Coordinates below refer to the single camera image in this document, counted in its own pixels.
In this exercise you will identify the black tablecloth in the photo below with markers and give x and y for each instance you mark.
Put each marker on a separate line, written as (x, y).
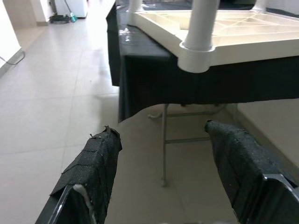
(151, 81)

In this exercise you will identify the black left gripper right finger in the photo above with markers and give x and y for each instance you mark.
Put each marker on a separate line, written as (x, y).
(243, 168)

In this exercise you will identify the metal folding table frame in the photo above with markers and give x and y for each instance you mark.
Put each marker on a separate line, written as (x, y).
(164, 144)

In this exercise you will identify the white plastic children table top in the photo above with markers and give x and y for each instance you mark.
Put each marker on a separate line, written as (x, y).
(233, 46)

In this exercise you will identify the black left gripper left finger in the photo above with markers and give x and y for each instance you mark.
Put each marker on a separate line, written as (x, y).
(88, 177)

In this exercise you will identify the white curved table hook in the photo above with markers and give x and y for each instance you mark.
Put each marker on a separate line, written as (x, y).
(154, 115)

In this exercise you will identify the dark mop stick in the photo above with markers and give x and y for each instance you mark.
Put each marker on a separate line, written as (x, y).
(68, 7)

